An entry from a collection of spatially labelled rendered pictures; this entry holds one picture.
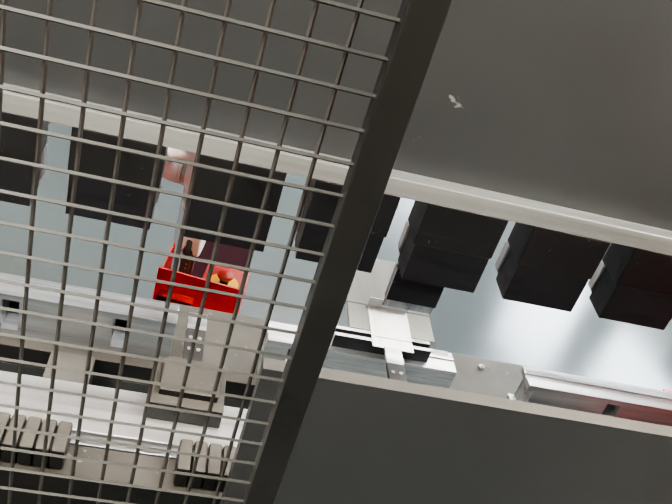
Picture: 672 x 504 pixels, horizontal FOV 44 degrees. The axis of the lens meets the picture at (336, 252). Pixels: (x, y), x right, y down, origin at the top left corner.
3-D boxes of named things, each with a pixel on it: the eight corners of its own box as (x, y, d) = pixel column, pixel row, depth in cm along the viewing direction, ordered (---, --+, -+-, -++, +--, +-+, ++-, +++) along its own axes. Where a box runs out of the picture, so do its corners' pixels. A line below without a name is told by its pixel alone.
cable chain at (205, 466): (406, 487, 133) (413, 471, 131) (410, 518, 129) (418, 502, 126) (176, 454, 126) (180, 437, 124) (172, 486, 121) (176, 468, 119)
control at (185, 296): (240, 309, 213) (255, 253, 204) (227, 348, 200) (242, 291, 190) (165, 288, 212) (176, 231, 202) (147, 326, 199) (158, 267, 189)
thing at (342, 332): (424, 352, 169) (429, 341, 167) (426, 362, 166) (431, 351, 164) (330, 335, 165) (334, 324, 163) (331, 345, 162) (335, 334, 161)
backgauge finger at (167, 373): (228, 327, 156) (233, 306, 153) (219, 429, 135) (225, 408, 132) (164, 315, 154) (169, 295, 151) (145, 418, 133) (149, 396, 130)
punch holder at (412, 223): (467, 267, 160) (498, 196, 151) (475, 293, 153) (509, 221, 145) (394, 252, 158) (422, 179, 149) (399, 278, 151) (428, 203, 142)
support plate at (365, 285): (416, 269, 189) (417, 266, 189) (433, 345, 168) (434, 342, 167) (341, 255, 186) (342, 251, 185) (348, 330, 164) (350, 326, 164)
